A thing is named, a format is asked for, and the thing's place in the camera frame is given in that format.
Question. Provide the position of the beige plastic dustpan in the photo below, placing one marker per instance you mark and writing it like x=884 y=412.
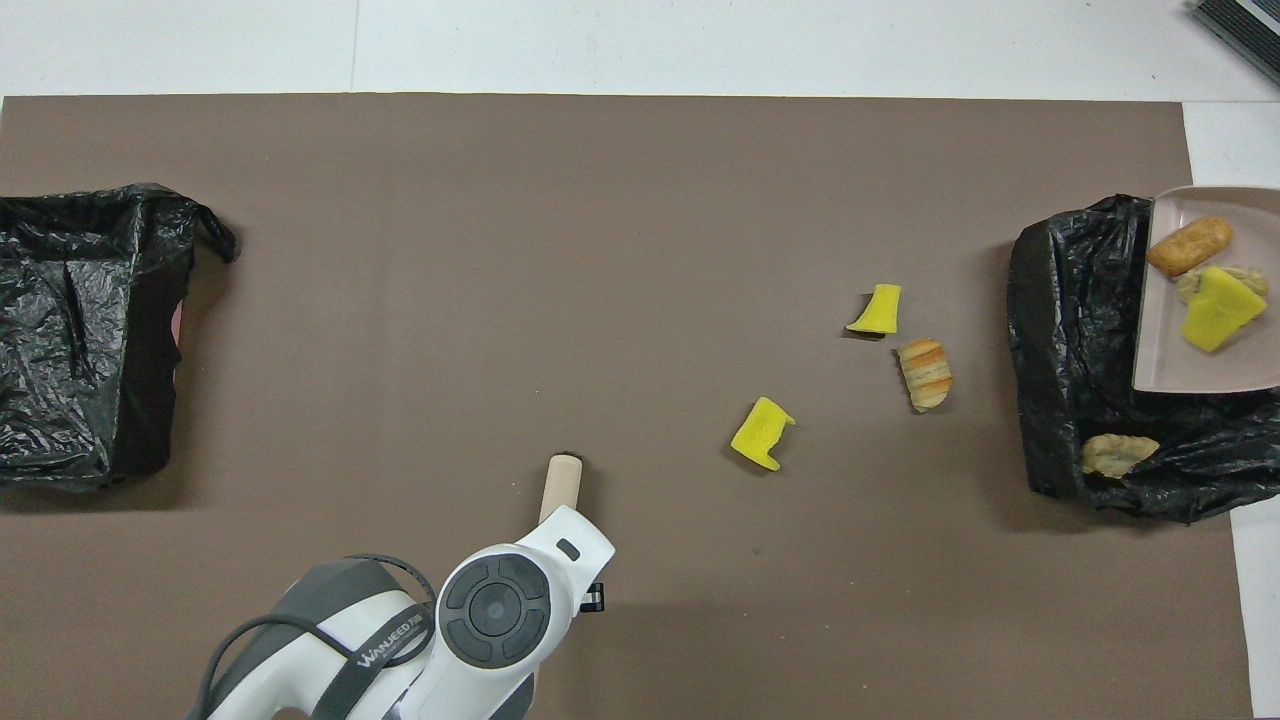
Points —
x=1165 y=340

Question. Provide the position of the flat tan bread piece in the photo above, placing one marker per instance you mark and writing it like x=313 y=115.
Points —
x=1115 y=455

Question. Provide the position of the yellow sponge piece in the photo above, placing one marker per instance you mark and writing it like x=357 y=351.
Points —
x=760 y=432
x=878 y=312
x=1220 y=310

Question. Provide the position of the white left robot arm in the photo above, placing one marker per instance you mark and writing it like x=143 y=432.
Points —
x=500 y=610

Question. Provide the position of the dark ribbed panel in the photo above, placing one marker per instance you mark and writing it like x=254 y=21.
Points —
x=1245 y=25

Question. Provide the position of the black bag-lined bin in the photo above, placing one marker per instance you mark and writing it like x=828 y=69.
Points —
x=1080 y=330
x=60 y=430

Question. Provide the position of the striped croissant piece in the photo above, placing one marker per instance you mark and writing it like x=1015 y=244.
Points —
x=925 y=375

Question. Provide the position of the brown bread roll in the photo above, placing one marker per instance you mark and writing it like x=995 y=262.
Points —
x=1190 y=246

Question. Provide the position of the beige hand brush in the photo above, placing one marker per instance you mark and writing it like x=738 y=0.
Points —
x=560 y=490

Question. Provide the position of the pale bread chunk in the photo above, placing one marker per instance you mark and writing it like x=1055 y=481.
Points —
x=1190 y=285

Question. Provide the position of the brown table mat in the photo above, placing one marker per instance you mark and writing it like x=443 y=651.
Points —
x=500 y=300

